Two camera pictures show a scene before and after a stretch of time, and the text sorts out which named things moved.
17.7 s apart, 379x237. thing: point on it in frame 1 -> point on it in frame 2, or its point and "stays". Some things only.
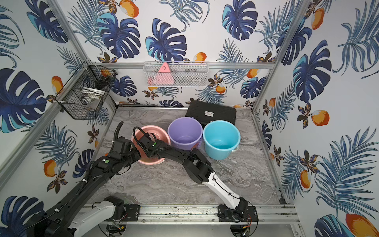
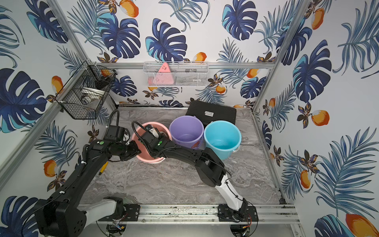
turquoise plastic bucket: [220, 138] stays
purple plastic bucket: [185, 133] stays
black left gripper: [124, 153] -> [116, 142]
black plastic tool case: [206, 111] stays
